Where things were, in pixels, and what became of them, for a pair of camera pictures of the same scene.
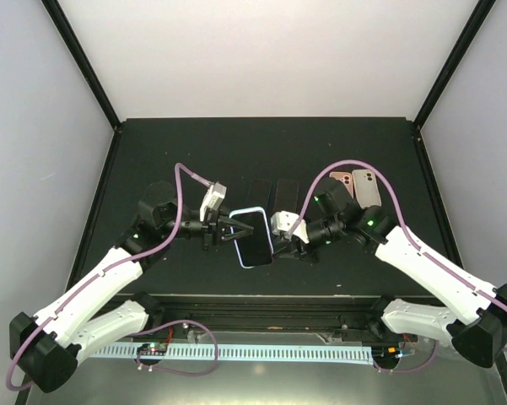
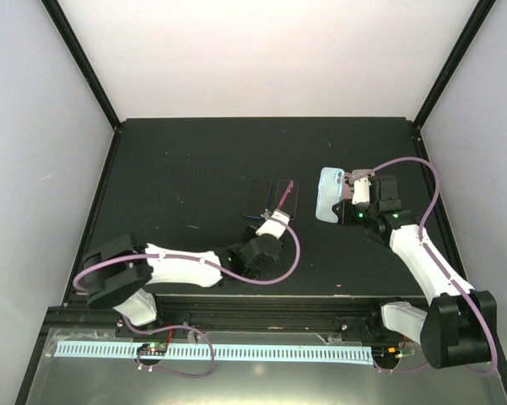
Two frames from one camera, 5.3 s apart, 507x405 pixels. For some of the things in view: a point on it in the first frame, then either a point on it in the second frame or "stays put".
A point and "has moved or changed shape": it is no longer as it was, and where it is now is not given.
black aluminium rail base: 227,314 stays put
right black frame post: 474,26 stays put
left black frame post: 85,62 stays put
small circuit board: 153,348 stays put
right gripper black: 295,250 → 344,217
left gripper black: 212,229 → 246,233
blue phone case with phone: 254,249 has moved or changed shape
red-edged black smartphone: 287,194 stays put
